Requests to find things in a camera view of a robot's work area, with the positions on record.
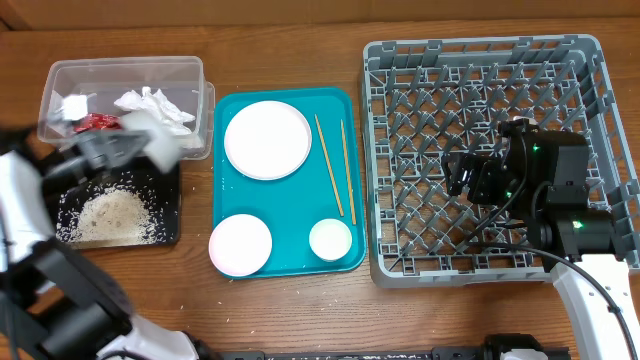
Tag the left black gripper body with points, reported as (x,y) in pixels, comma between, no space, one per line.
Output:
(86,158)

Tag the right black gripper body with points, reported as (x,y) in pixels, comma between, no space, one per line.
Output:
(490,185)

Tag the white paper cup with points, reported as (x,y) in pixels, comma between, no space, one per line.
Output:
(163,150)

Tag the small white bowl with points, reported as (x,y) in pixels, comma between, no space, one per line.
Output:
(330,239)

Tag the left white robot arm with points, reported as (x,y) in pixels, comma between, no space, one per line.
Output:
(56,303)

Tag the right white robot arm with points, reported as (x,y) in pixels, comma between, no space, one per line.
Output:
(539,196)

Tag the red wrapper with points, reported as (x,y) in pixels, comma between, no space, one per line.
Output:
(97,121)

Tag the clear plastic bin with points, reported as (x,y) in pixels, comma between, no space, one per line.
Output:
(100,82)

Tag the rice pile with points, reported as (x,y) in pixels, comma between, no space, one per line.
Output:
(122,211)

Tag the black tray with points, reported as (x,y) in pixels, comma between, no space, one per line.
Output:
(168,187)

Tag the grey dish rack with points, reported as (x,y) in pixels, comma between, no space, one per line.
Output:
(426,103)

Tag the crumpled white tissue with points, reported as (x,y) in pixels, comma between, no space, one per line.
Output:
(164,111)

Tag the right wooden chopstick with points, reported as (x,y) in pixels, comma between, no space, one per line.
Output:
(348,173)

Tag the wooden chopstick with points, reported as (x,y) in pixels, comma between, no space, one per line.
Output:
(348,173)
(329,166)

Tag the left wooden chopstick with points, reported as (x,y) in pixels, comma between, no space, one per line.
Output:
(329,166)

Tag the teal plastic tray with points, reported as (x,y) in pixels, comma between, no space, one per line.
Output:
(291,206)

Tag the small pink plate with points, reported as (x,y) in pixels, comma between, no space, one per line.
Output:
(240,245)

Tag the large white plate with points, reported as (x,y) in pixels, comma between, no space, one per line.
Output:
(267,140)

